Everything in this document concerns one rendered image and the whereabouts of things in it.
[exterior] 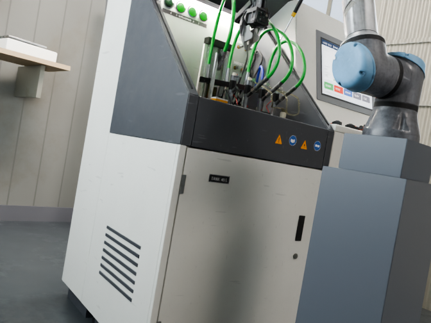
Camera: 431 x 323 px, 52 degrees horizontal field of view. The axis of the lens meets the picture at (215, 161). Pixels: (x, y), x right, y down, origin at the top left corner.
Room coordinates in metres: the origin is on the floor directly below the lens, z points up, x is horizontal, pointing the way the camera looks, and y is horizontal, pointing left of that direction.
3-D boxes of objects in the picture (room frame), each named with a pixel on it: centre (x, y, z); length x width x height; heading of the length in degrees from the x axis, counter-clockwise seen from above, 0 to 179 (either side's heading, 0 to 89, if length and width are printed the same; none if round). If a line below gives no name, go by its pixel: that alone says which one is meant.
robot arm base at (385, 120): (1.22, -0.47, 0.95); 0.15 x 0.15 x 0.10
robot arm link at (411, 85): (1.22, -0.46, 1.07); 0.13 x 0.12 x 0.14; 118
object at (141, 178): (1.79, 0.00, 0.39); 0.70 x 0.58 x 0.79; 126
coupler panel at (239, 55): (2.12, -0.06, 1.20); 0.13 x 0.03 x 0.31; 126
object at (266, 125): (1.57, -0.15, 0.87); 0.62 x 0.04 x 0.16; 126
